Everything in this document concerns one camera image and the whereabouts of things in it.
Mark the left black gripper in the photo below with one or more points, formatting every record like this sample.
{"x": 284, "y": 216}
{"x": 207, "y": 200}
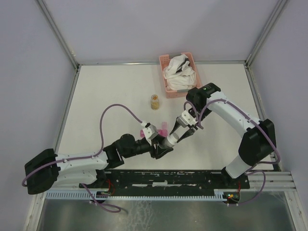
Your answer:
{"x": 160, "y": 151}

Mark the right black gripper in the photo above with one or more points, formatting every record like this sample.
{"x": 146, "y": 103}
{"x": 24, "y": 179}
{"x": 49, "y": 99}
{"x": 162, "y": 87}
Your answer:
{"x": 189, "y": 133}

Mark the white vitamin bottle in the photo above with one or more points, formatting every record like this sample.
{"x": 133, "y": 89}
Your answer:
{"x": 169, "y": 141}

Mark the pink pill organizer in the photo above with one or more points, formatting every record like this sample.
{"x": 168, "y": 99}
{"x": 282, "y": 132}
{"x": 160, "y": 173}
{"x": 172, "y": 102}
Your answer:
{"x": 162, "y": 131}

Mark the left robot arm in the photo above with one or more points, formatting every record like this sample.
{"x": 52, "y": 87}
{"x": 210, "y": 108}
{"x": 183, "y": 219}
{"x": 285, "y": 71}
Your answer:
{"x": 49, "y": 170}

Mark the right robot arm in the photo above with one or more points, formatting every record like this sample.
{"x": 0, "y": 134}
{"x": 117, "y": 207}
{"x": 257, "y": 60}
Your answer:
{"x": 258, "y": 136}

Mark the amber pill bottle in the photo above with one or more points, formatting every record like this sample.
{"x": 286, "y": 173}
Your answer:
{"x": 154, "y": 102}

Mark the white cloth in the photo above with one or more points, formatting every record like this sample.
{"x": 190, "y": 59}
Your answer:
{"x": 179, "y": 75}

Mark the pink plastic basket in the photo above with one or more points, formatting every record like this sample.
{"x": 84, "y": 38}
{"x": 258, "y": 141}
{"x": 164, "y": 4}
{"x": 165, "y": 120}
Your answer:
{"x": 164, "y": 61}

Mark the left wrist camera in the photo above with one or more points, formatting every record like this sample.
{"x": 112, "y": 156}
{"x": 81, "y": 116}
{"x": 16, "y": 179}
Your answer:
{"x": 149, "y": 131}

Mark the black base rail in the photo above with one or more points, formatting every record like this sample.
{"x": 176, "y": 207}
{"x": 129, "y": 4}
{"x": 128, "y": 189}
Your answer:
{"x": 154, "y": 183}

